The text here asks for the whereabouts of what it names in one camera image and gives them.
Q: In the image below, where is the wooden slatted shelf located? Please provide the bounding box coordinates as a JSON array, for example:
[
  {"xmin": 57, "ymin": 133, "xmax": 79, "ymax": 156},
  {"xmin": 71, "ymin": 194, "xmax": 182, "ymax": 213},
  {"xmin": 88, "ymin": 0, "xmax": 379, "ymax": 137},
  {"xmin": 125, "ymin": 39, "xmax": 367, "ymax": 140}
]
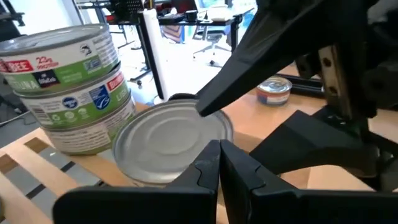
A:
[{"xmin": 0, "ymin": 101, "xmax": 259, "ymax": 224}]

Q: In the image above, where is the black mug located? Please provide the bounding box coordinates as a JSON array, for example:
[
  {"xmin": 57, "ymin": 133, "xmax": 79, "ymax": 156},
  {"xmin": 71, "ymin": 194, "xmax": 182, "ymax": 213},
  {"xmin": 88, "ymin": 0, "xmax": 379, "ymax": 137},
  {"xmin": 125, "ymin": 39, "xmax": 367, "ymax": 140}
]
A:
[{"xmin": 185, "ymin": 9, "xmax": 199, "ymax": 22}]

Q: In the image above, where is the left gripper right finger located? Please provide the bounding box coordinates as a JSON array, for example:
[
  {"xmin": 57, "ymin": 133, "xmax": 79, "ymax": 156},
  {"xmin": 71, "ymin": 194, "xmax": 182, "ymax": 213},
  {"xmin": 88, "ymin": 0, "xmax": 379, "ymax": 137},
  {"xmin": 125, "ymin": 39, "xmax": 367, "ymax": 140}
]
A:
[{"xmin": 220, "ymin": 139, "xmax": 398, "ymax": 224}]

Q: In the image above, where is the black office desk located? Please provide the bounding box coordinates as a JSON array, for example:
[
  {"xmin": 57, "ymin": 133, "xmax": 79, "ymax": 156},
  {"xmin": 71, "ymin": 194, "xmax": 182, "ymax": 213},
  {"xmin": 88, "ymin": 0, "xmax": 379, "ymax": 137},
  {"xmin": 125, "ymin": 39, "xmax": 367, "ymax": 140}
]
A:
[{"xmin": 105, "ymin": 0, "xmax": 259, "ymax": 54}]

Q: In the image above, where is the office chair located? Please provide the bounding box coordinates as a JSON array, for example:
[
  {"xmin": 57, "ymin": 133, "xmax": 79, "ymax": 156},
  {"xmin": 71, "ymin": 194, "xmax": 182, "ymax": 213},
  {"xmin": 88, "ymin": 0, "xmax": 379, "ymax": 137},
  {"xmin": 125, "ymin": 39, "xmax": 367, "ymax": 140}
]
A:
[{"xmin": 192, "ymin": 29, "xmax": 233, "ymax": 67}]

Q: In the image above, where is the black aluminium table frame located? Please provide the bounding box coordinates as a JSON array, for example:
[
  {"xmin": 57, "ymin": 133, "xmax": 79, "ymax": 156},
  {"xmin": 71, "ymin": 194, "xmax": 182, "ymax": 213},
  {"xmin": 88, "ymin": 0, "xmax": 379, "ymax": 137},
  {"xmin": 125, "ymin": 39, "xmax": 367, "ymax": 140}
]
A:
[{"xmin": 275, "ymin": 72, "xmax": 327, "ymax": 100}]

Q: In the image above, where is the Bumble Bee tuna can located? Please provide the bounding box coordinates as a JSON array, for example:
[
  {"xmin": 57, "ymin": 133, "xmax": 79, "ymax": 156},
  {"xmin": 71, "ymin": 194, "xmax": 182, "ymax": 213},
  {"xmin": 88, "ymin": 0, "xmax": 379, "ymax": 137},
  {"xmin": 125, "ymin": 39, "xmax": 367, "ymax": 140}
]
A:
[
  {"xmin": 0, "ymin": 23, "xmax": 121, "ymax": 96},
  {"xmin": 112, "ymin": 98, "xmax": 234, "ymax": 187},
  {"xmin": 42, "ymin": 96, "xmax": 137, "ymax": 156},
  {"xmin": 14, "ymin": 63, "xmax": 131, "ymax": 130}
]

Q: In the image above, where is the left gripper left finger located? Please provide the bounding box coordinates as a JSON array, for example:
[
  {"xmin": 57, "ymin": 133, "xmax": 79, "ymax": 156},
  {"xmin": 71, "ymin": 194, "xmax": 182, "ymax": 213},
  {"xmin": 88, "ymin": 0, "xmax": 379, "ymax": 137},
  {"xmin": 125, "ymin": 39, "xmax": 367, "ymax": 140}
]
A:
[{"xmin": 52, "ymin": 139, "xmax": 221, "ymax": 224}]

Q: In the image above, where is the white pole with round base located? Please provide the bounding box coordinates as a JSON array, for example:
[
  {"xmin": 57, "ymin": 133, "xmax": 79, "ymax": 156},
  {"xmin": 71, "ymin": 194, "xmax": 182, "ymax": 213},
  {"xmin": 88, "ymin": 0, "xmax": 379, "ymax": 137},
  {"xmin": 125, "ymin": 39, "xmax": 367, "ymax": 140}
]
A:
[{"xmin": 142, "ymin": 7, "xmax": 171, "ymax": 105}]

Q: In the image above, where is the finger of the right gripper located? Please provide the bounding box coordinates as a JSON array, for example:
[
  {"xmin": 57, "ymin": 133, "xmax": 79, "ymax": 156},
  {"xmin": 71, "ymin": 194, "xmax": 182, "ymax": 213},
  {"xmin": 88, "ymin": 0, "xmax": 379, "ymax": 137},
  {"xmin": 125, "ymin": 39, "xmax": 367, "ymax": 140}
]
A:
[
  {"xmin": 195, "ymin": 0, "xmax": 374, "ymax": 118},
  {"xmin": 248, "ymin": 110, "xmax": 379, "ymax": 175}
]

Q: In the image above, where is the Wild Planet salmon can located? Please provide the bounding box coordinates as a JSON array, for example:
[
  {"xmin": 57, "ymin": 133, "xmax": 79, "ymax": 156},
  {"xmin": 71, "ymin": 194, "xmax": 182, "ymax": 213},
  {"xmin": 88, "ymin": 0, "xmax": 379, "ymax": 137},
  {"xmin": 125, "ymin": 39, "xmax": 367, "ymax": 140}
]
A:
[{"xmin": 256, "ymin": 76, "xmax": 293, "ymax": 106}]

